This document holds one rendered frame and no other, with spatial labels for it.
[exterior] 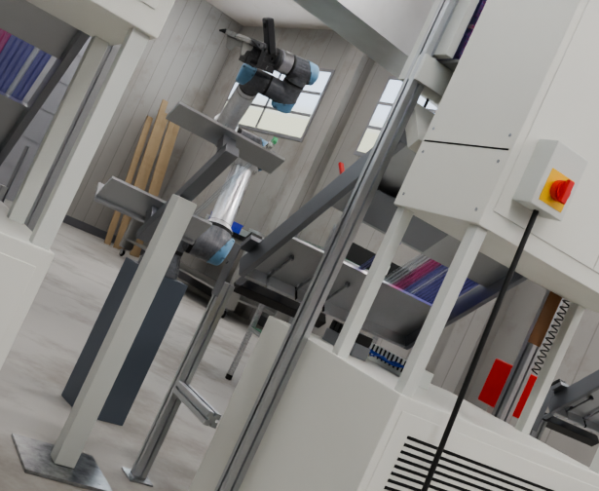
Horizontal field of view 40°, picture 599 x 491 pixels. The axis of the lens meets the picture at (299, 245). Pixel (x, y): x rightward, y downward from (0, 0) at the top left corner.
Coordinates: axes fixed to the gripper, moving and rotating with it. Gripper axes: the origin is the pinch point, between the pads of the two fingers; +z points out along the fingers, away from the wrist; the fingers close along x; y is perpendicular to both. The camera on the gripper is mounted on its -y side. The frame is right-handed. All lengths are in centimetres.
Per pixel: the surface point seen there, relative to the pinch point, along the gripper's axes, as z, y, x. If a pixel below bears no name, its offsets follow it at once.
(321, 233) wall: -418, 160, 558
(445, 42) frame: -22, -17, -82
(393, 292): -64, 55, -52
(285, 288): -33, 66, -42
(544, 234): -34, 15, -128
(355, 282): -50, 56, -50
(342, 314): -55, 69, -43
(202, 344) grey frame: -11, 88, -46
